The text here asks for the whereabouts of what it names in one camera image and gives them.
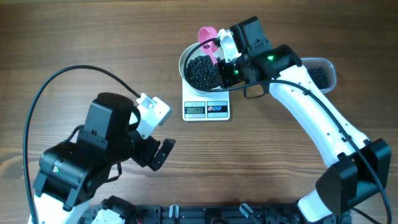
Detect pink measuring scoop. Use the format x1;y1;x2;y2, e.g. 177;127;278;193
198;26;218;65

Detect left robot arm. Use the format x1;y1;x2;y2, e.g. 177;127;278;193
30;92;175;223

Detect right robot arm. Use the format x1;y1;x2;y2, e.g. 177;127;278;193
215;17;391;223

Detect black beans in bowl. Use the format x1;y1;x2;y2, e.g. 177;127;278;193
186;55;220;90

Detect white bowl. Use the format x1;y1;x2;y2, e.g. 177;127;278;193
179;42;229;101

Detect white digital kitchen scale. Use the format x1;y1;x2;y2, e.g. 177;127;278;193
182;80;231;121

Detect clear plastic container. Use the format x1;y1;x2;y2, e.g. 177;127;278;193
302;57;337;93

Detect left black cable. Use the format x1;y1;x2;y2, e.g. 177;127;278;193
23;64;142;224

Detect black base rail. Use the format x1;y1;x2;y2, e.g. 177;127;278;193
77;196;308;224

